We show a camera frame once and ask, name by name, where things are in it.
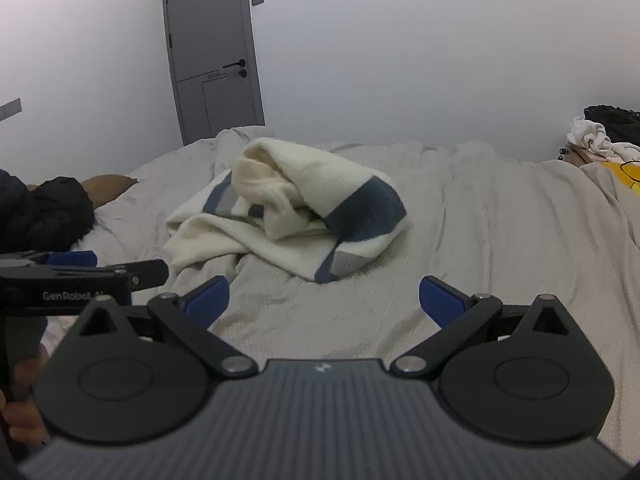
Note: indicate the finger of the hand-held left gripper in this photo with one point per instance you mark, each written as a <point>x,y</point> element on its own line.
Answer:
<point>75,258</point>
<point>147,271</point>

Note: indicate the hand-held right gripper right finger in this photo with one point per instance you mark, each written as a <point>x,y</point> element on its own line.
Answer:
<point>441,301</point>

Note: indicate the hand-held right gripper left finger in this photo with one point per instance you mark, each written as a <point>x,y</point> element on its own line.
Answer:
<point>207,299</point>

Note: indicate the cream sweater with blue stripes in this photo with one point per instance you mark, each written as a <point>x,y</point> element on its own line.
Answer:
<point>300,190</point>

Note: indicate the person's left hand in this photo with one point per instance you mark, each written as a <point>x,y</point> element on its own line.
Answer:
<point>22,417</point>

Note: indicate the black jacket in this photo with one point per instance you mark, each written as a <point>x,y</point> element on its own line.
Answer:
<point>45,212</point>

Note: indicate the brown pillow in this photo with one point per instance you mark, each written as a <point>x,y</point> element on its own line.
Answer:
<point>107,187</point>

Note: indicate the grey bed cover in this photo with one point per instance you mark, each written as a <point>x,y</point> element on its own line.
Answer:
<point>500,240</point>

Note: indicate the white crumpled cloth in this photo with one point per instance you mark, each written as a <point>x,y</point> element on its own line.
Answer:
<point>592,140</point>

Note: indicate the yellow blanket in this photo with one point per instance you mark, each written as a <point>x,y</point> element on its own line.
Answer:
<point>627,172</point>

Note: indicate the grey door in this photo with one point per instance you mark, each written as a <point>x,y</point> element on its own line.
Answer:
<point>212,35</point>

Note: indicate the black fuzzy cloth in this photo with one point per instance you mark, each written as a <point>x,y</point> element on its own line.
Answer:
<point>615,117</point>

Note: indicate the grey wall plate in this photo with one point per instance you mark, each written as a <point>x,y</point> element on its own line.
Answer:
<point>10,109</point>

